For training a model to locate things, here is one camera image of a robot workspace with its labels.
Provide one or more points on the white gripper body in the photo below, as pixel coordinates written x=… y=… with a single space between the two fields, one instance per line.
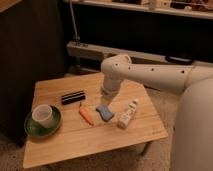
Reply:
x=109 y=93

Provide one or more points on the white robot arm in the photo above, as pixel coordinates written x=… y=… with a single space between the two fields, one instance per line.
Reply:
x=192 y=145

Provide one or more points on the white ceramic cup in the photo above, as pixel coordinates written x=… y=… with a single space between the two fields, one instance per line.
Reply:
x=43 y=114

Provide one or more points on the blue sponge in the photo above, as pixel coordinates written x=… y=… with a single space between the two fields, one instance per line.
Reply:
x=104 y=112

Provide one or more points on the white plastic bottle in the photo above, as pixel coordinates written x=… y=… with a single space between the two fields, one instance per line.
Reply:
x=128 y=114

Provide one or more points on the orange carrot toy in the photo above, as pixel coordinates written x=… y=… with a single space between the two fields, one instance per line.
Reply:
x=84 y=113

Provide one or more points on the wooden folding table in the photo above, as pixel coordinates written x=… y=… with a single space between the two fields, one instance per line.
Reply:
x=76 y=138

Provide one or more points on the green saucer plate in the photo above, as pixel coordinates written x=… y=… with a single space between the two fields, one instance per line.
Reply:
x=35 y=130

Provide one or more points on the metal pole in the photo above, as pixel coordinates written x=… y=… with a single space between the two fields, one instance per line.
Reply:
x=76 y=36

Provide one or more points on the wooden shelf board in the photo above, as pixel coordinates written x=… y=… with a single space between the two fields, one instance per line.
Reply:
x=143 y=8

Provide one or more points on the grey metal rail bench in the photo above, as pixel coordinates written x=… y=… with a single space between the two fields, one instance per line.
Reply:
x=97 y=52

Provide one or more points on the black handle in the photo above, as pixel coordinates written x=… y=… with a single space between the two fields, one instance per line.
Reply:
x=179 y=61

